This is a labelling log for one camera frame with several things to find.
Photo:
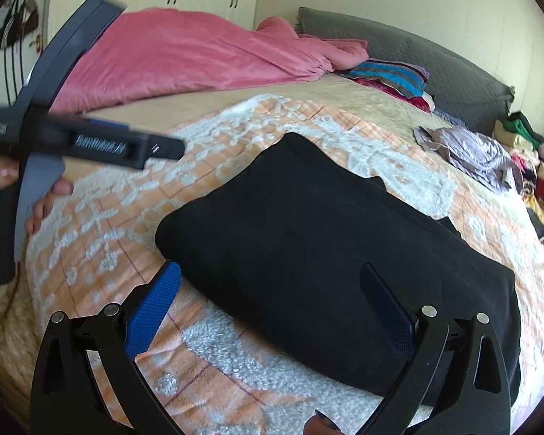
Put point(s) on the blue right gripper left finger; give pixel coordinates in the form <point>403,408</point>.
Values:
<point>146,307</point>

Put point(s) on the black and orange sweater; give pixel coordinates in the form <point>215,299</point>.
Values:
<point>281,245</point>

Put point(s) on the beige bed cover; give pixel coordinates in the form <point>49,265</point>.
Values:
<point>18,340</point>

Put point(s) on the pile of folded clothes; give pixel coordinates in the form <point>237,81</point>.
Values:
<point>526,147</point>

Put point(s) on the left hand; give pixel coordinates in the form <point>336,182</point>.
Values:
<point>37,200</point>

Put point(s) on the right hand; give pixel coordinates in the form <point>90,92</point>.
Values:
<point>321,424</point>

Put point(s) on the striped colourful folded cloth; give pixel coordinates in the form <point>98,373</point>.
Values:
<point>404,81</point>

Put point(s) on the pink blanket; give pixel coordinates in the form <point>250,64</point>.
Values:
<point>158,52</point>

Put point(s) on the grey quilted headboard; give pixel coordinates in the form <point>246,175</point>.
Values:
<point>459,87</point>

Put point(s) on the orange and white towel blanket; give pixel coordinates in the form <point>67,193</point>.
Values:
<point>211,373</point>

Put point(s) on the lilac crumpled shirt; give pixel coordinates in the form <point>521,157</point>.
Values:
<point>478,156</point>

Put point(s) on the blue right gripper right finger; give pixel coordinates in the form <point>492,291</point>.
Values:
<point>399,327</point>

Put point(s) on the hanging bag on door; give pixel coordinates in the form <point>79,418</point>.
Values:
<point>22,19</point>

